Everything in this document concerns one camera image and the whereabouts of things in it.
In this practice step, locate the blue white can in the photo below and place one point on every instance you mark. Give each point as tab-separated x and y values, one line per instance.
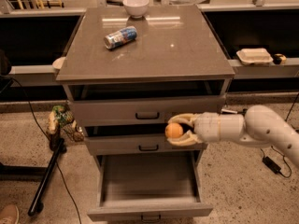
121	37

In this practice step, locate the wire basket with items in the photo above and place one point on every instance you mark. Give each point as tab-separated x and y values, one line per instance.
62	119

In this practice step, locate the white bowl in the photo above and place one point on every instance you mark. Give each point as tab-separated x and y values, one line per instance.
136	8

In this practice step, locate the grey drawer cabinet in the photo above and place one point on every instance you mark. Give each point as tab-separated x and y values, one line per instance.
173	43

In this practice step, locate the scissors on floor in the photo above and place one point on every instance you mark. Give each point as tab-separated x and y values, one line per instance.
230	111

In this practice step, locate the orange fruit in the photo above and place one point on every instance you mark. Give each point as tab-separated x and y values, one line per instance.
173	130

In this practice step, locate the middle grey drawer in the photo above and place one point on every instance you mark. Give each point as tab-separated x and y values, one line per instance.
132	138

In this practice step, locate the grey drawer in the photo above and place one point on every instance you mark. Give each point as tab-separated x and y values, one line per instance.
149	187
132	138
143	103

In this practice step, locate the black pole on floor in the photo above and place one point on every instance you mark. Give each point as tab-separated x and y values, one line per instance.
36	204

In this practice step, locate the white foam takeout box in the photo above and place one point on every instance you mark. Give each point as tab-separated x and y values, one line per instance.
254	56

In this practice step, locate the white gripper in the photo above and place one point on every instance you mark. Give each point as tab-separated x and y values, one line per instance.
206	127

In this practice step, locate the small white dish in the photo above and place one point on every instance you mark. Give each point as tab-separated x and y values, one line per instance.
58	63

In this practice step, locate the top grey drawer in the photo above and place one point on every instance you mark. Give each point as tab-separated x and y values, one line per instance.
143	103

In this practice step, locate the tan shoe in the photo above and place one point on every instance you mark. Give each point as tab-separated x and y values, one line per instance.
9	215

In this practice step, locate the bottom grey drawer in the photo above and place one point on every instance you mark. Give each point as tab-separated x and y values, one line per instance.
149	187

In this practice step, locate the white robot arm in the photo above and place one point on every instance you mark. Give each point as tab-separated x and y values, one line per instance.
259	127

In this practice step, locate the yellow black tape measure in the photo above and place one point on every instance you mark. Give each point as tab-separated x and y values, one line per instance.
279	59

